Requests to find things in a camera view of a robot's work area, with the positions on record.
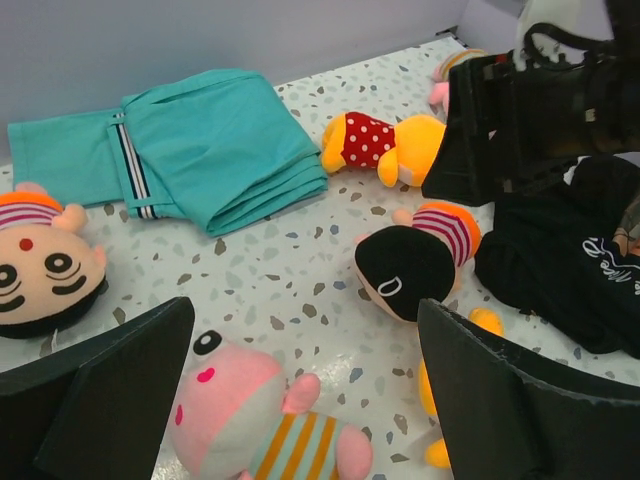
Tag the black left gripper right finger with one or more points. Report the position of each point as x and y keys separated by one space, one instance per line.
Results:
x=507 y=412

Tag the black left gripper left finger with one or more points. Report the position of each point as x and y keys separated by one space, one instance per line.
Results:
x=97 y=409

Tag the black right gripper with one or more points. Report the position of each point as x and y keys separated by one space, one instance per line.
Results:
x=575 y=96

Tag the black-haired doll orange pants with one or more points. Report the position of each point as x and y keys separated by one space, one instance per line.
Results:
x=417 y=257

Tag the pink pig toy far right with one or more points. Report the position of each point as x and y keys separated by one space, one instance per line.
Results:
x=439 y=95

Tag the orange bear polka dress back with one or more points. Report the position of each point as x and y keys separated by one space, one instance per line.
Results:
x=404 y=152

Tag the pink pig striped shirt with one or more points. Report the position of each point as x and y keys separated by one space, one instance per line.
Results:
x=237 y=416

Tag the face-up doll orange hat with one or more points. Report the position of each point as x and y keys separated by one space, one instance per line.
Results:
x=50 y=275

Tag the black printed garment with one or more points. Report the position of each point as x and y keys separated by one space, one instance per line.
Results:
x=570 y=255

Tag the folded teal cloth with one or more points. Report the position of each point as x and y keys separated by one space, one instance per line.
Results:
x=219 y=149

